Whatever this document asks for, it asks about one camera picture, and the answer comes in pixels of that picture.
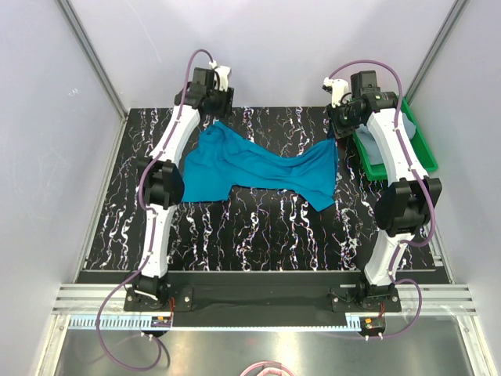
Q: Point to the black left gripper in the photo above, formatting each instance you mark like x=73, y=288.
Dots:
x=225, y=103

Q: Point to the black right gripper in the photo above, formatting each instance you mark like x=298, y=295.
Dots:
x=331, y=116

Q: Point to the blue t shirt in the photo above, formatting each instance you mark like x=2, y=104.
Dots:
x=224, y=159

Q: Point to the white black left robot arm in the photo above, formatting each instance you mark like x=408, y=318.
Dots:
x=161, y=186

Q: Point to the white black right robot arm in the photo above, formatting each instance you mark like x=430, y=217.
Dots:
x=405, y=206

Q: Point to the grey t shirt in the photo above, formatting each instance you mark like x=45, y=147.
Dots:
x=370, y=144

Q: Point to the green plastic tray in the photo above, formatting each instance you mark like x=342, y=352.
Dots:
x=419, y=145

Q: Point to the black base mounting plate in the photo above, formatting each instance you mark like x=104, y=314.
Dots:
x=190, y=298

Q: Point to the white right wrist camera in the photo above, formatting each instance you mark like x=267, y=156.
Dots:
x=337, y=88

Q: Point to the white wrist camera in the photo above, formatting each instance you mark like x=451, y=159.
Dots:
x=337, y=88
x=222, y=75

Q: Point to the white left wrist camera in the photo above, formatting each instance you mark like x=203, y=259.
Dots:
x=222, y=75

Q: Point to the aluminium frame rail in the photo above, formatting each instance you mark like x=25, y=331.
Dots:
x=446, y=299

